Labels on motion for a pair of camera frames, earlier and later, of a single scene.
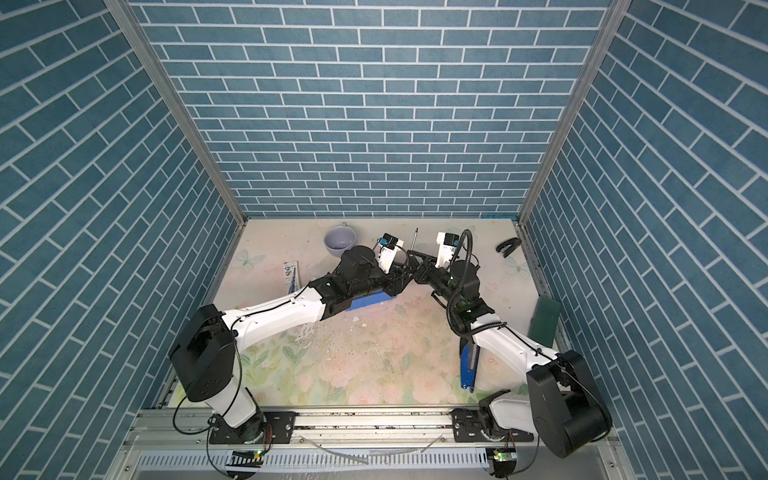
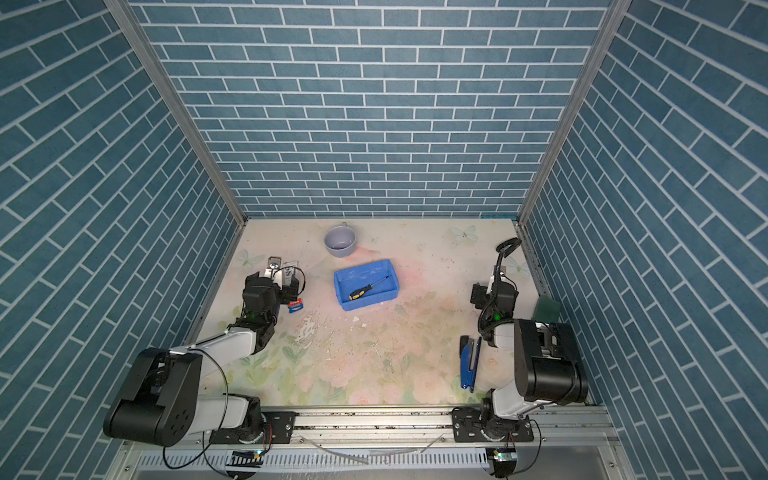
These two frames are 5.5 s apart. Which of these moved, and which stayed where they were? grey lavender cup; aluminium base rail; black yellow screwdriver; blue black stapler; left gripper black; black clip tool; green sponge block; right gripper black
Moved: right gripper black; left gripper black; black yellow screwdriver
Stayed: blue black stapler; aluminium base rail; green sponge block; grey lavender cup; black clip tool
